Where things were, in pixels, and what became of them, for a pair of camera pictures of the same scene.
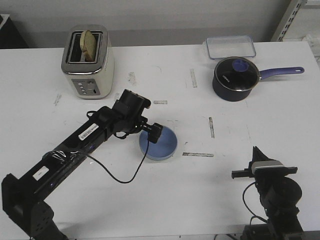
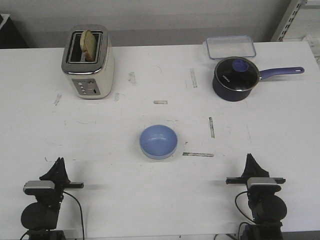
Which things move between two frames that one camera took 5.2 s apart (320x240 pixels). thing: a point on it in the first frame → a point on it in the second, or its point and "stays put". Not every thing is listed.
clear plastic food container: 219,47 stays put
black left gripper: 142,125 → 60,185
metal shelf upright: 293,8 stays put
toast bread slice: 88,46 stays put
